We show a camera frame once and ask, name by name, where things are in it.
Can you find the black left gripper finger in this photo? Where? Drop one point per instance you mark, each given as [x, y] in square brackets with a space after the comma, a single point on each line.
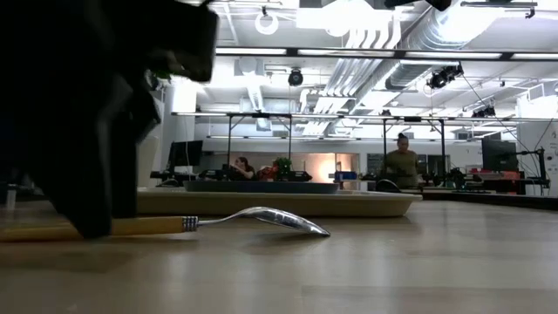
[124, 183]
[83, 192]

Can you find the white plant pot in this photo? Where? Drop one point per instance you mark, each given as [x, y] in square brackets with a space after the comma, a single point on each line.
[148, 163]

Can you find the black table edge rail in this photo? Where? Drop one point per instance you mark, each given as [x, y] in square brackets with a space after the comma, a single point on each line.
[505, 200]

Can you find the dark blue plate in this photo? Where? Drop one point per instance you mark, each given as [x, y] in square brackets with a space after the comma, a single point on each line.
[261, 187]

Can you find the small white cylinder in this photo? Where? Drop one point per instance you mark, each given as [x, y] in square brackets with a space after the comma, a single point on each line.
[11, 197]

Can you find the silver ventilation duct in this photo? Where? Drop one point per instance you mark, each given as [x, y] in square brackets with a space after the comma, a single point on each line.
[436, 30]

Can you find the blue storage box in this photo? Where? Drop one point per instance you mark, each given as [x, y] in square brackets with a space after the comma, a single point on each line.
[345, 175]

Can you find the beige plastic tray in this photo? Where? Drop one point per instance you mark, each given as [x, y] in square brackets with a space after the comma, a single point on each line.
[279, 204]

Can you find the black hanging ceiling spotlight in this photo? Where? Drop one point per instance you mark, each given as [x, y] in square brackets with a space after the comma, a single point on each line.
[295, 77]

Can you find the small green desk plant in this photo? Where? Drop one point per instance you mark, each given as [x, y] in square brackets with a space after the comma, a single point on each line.
[282, 168]

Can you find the person seated at desk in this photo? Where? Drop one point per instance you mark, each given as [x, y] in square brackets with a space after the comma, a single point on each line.
[244, 170]

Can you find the small black computer monitor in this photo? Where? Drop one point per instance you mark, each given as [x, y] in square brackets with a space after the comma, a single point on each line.
[185, 153]

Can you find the person with hair bun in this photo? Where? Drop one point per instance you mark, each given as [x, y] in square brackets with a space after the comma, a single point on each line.
[402, 168]

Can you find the black track light cluster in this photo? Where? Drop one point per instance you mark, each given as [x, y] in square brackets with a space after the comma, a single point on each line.
[442, 76]

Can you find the long ceiling light bar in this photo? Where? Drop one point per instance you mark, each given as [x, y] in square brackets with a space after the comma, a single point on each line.
[453, 55]

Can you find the black domed object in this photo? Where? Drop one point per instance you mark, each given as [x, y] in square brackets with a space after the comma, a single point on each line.
[387, 186]

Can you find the large black computer monitor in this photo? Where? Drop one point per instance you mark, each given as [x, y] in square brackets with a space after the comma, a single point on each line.
[499, 154]

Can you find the black metal frame stand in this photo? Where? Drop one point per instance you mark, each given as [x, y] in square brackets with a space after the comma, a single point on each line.
[229, 139]
[442, 148]

